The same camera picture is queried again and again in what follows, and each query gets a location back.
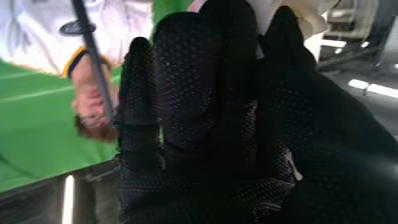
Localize person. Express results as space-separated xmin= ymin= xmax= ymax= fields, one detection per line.
xmin=0 ymin=0 xmax=156 ymax=143

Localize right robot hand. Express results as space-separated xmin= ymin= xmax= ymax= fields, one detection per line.
xmin=114 ymin=0 xmax=398 ymax=224

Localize black pole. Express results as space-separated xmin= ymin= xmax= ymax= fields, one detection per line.
xmin=69 ymin=0 xmax=119 ymax=129

